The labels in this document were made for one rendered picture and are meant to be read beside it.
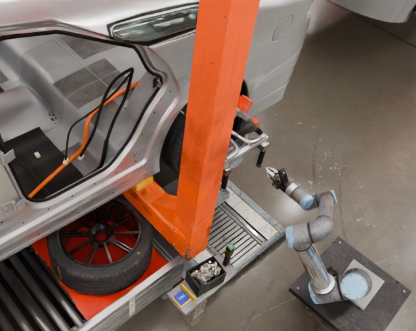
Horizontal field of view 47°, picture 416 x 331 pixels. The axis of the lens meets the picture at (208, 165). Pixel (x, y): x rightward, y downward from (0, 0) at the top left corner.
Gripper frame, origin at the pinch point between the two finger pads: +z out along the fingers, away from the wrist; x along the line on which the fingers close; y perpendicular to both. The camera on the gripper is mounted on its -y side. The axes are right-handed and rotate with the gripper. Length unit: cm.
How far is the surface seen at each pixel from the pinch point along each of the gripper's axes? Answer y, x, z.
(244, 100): -39.8, 0.9, 27.6
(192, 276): 20, -82, -21
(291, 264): 80, 2, -36
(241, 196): 69, 12, 29
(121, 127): -34, -69, 62
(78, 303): 40, -140, 19
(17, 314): 37, -171, 34
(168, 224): 4, -76, 8
